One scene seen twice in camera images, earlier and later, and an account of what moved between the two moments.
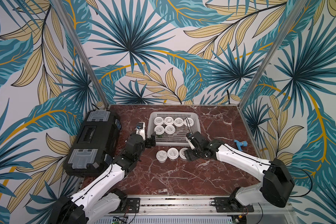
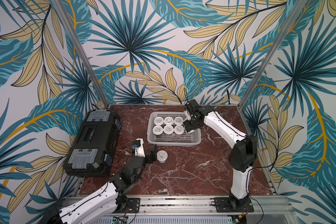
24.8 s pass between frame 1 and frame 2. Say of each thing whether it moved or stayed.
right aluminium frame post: stayed
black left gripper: moved
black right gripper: moved
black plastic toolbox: stayed
